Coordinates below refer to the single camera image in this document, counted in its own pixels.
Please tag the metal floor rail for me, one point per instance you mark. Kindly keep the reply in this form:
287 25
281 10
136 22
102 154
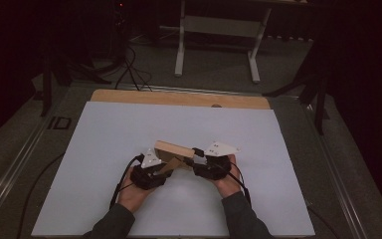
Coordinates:
13 169
338 179
179 89

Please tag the person's left hand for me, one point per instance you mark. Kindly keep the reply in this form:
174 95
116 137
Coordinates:
134 197

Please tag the white table mat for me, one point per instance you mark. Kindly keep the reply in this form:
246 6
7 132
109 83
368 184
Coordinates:
179 126

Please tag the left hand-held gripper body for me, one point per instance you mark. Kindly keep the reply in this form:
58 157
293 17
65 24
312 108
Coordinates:
146 179

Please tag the white desk frame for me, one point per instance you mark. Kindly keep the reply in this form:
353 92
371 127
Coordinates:
219 26

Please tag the wooden picture frame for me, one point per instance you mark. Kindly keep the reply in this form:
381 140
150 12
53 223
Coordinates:
174 149

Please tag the black floor socket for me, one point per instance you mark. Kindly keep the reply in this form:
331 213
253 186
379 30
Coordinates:
59 123

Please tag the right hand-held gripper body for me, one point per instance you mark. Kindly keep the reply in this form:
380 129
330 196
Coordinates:
212 169

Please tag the person's right hand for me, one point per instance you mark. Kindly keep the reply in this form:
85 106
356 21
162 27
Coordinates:
230 186

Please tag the dark equipment stand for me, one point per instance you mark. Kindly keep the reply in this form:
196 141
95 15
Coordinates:
121 33

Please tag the black tripod stand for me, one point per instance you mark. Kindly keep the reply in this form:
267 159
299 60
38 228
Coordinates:
320 109
46 93

